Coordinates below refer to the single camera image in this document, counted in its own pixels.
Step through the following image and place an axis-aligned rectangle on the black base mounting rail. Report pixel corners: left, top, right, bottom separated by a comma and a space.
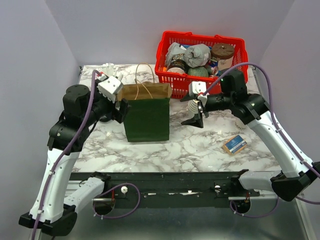
69, 171, 261, 210

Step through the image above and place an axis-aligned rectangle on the white paper cup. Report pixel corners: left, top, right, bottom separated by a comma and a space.
234, 118, 247, 130

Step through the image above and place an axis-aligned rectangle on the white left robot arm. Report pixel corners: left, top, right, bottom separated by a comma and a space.
18, 83, 129, 237

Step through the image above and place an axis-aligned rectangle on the red plastic shopping basket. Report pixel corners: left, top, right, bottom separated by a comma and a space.
154, 31, 248, 99

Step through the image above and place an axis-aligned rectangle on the black labelled tub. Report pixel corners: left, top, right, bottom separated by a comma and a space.
166, 54, 188, 74

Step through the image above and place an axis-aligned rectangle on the brown green paper bag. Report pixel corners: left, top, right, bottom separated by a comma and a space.
118, 72, 172, 143

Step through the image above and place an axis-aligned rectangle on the grey plastic mailer bag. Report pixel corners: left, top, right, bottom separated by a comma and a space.
164, 42, 211, 68

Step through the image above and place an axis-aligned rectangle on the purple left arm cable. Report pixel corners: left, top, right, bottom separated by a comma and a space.
31, 69, 141, 240

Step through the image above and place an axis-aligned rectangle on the green netted melon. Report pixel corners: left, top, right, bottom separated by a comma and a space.
187, 66, 209, 78

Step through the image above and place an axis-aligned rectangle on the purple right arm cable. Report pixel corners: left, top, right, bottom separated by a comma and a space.
202, 62, 320, 218

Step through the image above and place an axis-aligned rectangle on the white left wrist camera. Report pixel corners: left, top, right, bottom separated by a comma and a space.
97, 72, 123, 103

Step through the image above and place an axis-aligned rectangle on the stack of paper cups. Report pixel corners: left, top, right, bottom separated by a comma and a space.
187, 99, 200, 119

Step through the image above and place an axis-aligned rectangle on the brown lidded round box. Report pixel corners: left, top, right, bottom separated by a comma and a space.
211, 43, 235, 71

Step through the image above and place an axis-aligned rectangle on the blue orange card box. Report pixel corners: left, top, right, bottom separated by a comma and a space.
222, 135, 247, 155

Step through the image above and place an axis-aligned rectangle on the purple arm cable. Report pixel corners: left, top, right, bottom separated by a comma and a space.
31, 69, 141, 240
202, 62, 320, 218

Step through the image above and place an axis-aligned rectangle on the red blue drink can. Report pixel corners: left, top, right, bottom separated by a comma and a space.
208, 66, 219, 76

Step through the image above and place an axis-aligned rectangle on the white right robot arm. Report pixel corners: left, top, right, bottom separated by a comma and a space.
181, 68, 320, 202

